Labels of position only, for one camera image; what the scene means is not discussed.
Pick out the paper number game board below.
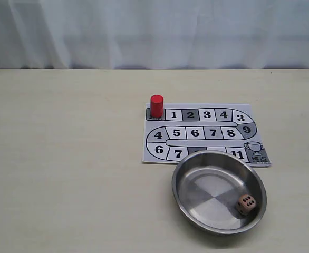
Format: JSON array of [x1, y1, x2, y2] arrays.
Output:
[[142, 103, 272, 167]]

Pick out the red cylinder game piece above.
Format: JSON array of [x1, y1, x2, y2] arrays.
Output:
[[150, 94, 163, 118]]

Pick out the white curtain backdrop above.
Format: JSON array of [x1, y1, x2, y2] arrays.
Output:
[[0, 1, 309, 69]]

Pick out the wooden die black pips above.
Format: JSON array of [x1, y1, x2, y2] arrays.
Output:
[[236, 194, 256, 216]]

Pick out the stainless steel round dish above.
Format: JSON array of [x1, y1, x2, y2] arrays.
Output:
[[171, 150, 267, 236]]

